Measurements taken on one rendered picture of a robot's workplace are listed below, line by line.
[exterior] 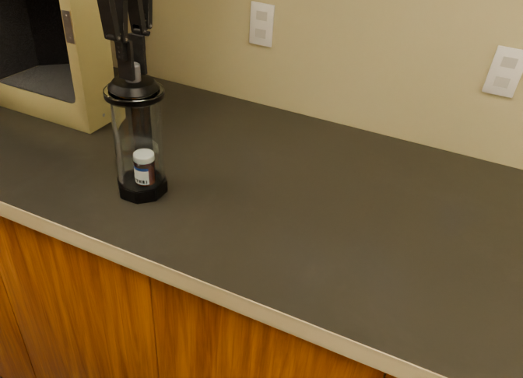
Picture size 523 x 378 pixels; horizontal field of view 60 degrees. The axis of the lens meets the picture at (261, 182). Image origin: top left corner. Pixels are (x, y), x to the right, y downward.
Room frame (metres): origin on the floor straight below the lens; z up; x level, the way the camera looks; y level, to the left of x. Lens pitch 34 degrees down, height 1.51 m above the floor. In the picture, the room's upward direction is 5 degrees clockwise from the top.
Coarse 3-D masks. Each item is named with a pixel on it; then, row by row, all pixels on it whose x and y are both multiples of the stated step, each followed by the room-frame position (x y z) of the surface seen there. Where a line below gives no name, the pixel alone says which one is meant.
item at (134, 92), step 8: (136, 64) 0.77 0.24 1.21; (136, 72) 0.76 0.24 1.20; (112, 80) 0.77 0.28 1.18; (120, 80) 0.77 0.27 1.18; (136, 80) 0.76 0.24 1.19; (144, 80) 0.78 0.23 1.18; (152, 80) 0.78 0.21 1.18; (112, 88) 0.75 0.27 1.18; (120, 88) 0.74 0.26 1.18; (128, 88) 0.74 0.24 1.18; (136, 88) 0.74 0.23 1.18; (144, 88) 0.75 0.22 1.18; (152, 88) 0.76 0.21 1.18; (120, 96) 0.74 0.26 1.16; (128, 96) 0.73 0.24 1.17; (136, 96) 0.73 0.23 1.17; (144, 96) 0.74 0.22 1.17
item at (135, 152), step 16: (112, 96) 0.73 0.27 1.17; (112, 112) 0.74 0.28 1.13; (128, 112) 0.73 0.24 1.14; (144, 112) 0.74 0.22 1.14; (160, 112) 0.78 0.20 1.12; (112, 128) 0.75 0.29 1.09; (128, 128) 0.73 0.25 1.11; (144, 128) 0.74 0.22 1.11; (160, 128) 0.77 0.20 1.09; (128, 144) 0.73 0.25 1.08; (144, 144) 0.73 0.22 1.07; (160, 144) 0.77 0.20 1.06; (128, 160) 0.73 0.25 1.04; (144, 160) 0.73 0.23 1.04; (160, 160) 0.76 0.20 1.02; (128, 176) 0.73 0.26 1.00; (144, 176) 0.73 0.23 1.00; (160, 176) 0.76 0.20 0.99
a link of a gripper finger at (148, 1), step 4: (144, 0) 0.81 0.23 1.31; (148, 0) 0.81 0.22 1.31; (152, 0) 0.82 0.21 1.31; (144, 4) 0.81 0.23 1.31; (148, 4) 0.81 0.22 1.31; (152, 4) 0.82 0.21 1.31; (144, 8) 0.81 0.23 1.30; (148, 8) 0.81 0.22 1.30; (152, 8) 0.82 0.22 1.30; (144, 12) 0.81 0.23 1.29; (148, 12) 0.81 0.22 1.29; (152, 12) 0.82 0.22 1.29; (148, 16) 0.81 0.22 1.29; (152, 16) 0.82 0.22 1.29; (148, 20) 0.81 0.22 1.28; (152, 20) 0.82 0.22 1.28; (148, 24) 0.80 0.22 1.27; (152, 24) 0.81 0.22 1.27; (148, 28) 0.81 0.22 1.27
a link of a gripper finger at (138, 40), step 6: (132, 36) 0.79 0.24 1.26; (138, 36) 0.78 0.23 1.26; (132, 42) 0.79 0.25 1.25; (138, 42) 0.78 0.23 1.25; (144, 42) 0.79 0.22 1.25; (138, 48) 0.78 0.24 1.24; (144, 48) 0.78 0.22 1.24; (138, 54) 0.78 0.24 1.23; (144, 54) 0.78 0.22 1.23; (138, 60) 0.79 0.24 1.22; (144, 60) 0.78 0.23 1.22; (144, 66) 0.78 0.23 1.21; (144, 72) 0.78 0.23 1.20
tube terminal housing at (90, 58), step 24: (72, 0) 1.00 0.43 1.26; (96, 0) 1.06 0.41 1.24; (72, 24) 0.99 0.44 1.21; (96, 24) 1.05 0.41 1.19; (72, 48) 0.99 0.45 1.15; (96, 48) 1.04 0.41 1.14; (72, 72) 1.00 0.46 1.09; (96, 72) 1.03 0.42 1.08; (0, 96) 1.09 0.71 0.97; (24, 96) 1.06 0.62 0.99; (96, 96) 1.02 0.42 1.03; (48, 120) 1.04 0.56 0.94; (72, 120) 1.01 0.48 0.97; (96, 120) 1.01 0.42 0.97
